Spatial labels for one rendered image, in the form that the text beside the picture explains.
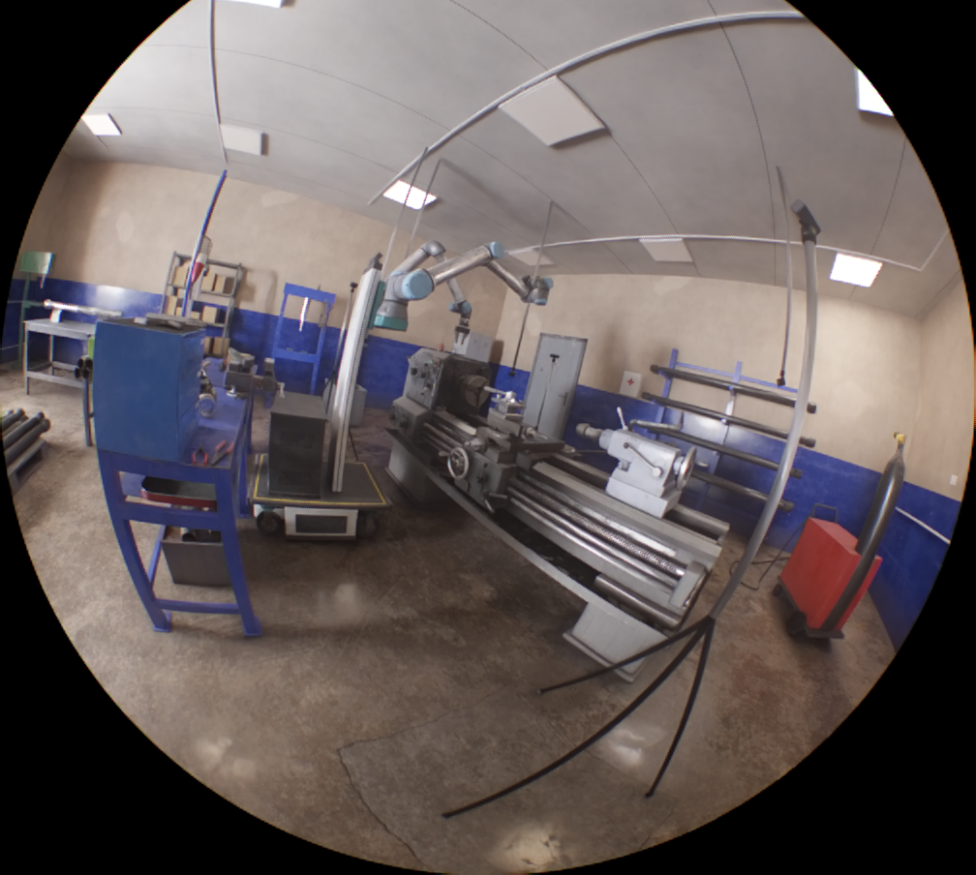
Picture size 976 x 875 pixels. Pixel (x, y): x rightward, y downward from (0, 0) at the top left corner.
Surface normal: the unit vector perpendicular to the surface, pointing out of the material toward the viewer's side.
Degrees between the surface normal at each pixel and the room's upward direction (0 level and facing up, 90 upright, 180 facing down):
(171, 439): 90
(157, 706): 0
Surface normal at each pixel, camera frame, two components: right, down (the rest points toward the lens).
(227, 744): 0.23, -0.97
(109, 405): 0.62, 0.21
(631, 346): -0.75, -0.12
